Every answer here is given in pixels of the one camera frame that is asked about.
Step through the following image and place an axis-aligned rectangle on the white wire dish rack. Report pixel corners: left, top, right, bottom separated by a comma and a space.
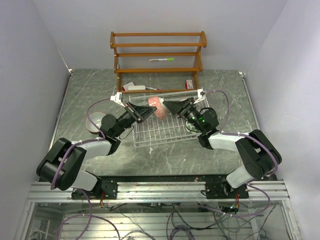
129, 90, 209, 148

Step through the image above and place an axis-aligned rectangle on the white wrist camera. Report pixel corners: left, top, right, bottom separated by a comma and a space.
194, 88, 206, 104
110, 91, 126, 108

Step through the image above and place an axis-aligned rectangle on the green capped marker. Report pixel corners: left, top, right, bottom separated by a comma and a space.
149, 58, 174, 62

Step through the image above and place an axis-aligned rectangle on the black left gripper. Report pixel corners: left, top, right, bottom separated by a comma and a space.
113, 101, 157, 137

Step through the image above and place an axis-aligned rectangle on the white rectangular eraser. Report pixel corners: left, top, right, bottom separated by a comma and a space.
128, 85, 146, 91

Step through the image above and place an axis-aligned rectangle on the red floral pattern bowl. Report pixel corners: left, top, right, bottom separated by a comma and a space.
148, 96, 168, 120

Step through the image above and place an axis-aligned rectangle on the wooden shelf rack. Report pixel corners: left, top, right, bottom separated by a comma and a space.
109, 31, 208, 93

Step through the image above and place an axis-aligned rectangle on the aluminium mounting rail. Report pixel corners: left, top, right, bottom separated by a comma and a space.
27, 180, 290, 203

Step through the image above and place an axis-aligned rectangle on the blue dotted bowl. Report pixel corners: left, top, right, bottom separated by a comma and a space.
85, 111, 106, 135

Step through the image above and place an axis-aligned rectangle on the green leaf pattern bowl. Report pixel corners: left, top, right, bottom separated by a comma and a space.
185, 120, 199, 133

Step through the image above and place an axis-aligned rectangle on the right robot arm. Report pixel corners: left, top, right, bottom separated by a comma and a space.
162, 97, 282, 198

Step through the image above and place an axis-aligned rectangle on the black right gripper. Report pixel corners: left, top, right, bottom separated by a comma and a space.
164, 97, 205, 133

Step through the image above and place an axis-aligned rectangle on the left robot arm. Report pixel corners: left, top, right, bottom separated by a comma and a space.
36, 102, 157, 199

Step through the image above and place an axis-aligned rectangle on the red white small box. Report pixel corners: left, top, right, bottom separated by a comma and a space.
185, 79, 194, 90

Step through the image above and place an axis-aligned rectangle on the red tipped pen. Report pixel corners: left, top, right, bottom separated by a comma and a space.
145, 86, 161, 91

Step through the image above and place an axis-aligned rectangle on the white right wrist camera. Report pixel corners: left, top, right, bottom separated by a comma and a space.
194, 88, 206, 104

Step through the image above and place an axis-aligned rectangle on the red white card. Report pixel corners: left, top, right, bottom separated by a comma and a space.
121, 81, 135, 91

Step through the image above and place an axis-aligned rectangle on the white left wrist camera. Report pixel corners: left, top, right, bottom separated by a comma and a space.
110, 91, 126, 108

